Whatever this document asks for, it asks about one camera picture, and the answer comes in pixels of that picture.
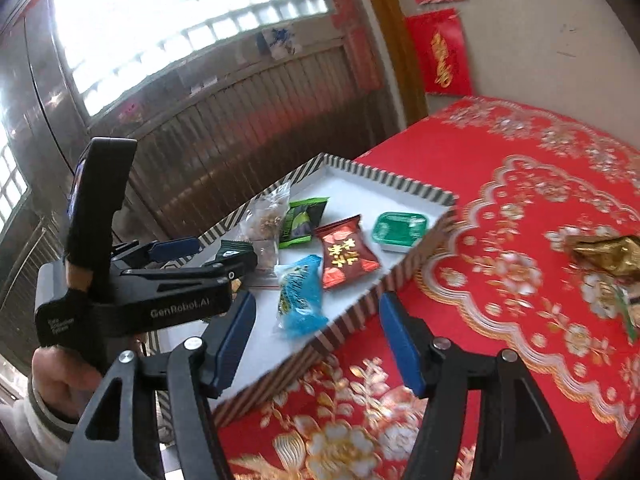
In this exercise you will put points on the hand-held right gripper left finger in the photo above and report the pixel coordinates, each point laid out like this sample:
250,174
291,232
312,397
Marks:
235,340

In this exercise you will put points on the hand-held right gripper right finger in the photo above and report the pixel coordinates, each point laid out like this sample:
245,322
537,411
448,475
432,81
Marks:
402,340

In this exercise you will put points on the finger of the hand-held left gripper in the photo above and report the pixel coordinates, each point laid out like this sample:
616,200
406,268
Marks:
175,249
235,267

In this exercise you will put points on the dark green snack packet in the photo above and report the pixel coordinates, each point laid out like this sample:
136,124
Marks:
237,247

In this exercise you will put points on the clear zip bag of nuts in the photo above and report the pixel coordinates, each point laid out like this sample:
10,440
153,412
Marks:
265,220

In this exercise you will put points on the blue and white snack packet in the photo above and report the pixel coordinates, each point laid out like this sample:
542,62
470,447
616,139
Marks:
300,295

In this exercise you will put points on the bright green snack packet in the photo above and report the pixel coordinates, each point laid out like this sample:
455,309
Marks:
302,222

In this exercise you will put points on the red packet with gold print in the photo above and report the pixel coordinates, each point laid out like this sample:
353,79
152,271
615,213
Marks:
345,255

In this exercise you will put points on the green jelly cup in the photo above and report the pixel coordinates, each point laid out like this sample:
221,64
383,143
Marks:
400,230

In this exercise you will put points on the striped cardboard box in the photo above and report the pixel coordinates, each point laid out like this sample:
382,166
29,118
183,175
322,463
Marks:
350,195

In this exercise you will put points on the gold foil snack packet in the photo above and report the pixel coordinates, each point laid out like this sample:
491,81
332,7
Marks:
605,255

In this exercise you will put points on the person's left forearm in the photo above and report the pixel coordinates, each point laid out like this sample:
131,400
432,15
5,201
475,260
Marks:
25,435

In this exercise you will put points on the person's left hand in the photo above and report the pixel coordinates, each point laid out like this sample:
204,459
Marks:
60,375

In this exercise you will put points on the metal door with glass blocks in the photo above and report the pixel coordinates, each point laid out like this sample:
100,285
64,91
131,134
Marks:
200,125

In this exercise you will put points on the pink door label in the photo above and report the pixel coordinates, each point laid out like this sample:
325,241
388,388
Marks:
131,111

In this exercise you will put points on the blue and white door sticker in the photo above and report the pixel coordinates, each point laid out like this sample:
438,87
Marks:
280,40

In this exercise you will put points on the red poster with gold figure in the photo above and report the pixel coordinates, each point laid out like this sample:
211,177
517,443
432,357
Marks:
440,55

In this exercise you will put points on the wooden door frame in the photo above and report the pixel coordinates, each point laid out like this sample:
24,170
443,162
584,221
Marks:
395,60

